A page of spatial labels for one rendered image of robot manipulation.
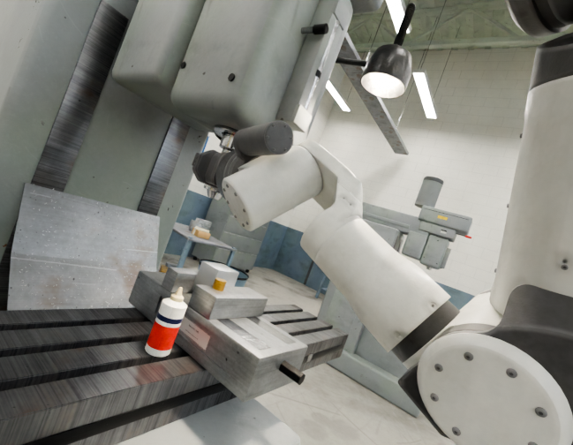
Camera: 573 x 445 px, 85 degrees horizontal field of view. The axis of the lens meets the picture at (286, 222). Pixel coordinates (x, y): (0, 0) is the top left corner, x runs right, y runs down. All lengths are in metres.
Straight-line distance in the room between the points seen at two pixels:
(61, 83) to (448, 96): 7.73
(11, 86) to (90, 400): 0.60
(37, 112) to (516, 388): 0.83
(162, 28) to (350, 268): 0.54
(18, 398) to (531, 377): 0.44
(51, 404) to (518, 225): 0.45
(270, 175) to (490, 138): 7.31
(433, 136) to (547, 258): 7.52
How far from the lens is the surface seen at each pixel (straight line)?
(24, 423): 0.45
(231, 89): 0.49
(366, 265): 0.28
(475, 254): 6.94
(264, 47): 0.51
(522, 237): 0.24
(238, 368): 0.52
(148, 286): 0.69
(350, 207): 0.31
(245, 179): 0.33
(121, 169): 0.90
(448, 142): 7.61
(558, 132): 0.23
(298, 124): 0.51
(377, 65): 0.53
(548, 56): 0.25
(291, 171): 0.34
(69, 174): 0.85
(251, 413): 0.67
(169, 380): 0.52
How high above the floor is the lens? 1.19
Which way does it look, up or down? 1 degrees up
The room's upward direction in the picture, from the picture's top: 20 degrees clockwise
